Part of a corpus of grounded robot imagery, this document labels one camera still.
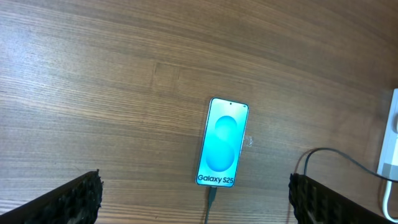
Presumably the white power strip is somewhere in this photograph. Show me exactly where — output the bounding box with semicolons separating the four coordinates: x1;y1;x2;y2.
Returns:
377;89;397;181

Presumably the black USB charging cable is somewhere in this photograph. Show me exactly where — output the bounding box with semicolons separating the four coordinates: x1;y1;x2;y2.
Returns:
203;147;398;224

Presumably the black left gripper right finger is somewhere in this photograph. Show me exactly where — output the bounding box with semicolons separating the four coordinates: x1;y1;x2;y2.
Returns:
289;173;390;224

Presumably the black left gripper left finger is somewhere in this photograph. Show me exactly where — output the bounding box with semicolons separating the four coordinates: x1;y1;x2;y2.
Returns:
1;170;103;224

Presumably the white power strip cord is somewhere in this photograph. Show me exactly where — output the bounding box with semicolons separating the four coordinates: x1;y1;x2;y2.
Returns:
382;180;398;224

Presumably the Galaxy S25 smartphone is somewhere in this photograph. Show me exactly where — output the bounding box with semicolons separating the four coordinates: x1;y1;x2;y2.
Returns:
195;97;249;188

